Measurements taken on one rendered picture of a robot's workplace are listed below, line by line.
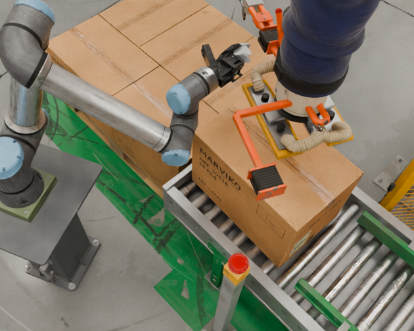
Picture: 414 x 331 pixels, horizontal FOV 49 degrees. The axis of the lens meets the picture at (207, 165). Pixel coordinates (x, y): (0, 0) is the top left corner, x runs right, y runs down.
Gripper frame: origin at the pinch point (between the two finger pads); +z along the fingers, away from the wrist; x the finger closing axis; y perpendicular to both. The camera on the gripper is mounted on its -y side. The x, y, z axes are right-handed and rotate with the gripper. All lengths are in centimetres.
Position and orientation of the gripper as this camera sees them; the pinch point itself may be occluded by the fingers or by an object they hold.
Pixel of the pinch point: (245, 45)
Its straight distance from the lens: 168.9
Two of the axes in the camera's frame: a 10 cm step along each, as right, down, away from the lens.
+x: 0.4, -5.4, -8.4
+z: 7.1, -5.8, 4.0
